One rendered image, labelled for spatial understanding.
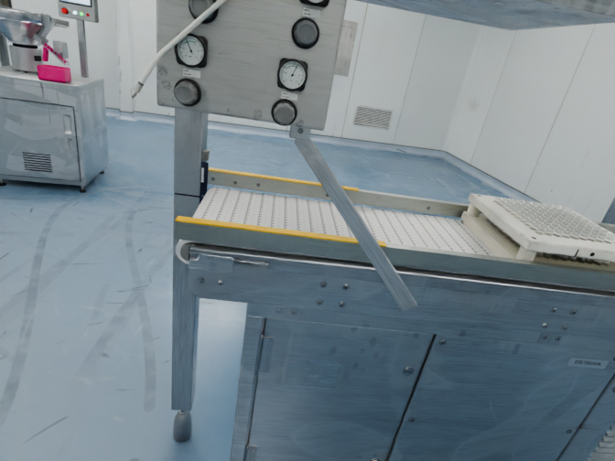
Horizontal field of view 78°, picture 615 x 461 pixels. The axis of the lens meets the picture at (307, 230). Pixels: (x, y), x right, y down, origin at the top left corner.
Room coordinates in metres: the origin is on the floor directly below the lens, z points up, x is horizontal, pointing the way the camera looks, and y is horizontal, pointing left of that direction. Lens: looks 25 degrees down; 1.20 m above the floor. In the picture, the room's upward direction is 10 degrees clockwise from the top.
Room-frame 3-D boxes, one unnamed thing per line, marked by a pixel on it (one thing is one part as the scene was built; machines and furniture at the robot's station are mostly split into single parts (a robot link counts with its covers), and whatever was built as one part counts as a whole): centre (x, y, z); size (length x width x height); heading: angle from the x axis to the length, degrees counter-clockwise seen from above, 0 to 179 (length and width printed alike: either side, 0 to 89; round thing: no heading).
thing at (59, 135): (2.72, 2.00, 0.38); 0.63 x 0.57 x 0.76; 104
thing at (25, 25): (2.77, 2.05, 0.95); 0.49 x 0.36 x 0.37; 104
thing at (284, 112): (0.50, 0.06, 1.12); 0.03 x 0.03 x 0.04; 7
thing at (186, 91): (0.49, 0.18, 1.13); 0.03 x 0.02 x 0.04; 97
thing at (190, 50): (0.49, 0.17, 1.17); 0.04 x 0.01 x 0.04; 97
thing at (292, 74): (0.51, 0.05, 1.17); 0.04 x 0.01 x 0.04; 97
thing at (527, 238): (0.75, -0.49, 0.95); 0.25 x 0.24 x 0.02; 7
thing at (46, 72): (2.57, 1.80, 0.80); 0.16 x 0.12 x 0.09; 104
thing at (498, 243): (0.75, -0.49, 0.91); 0.24 x 0.24 x 0.02; 7
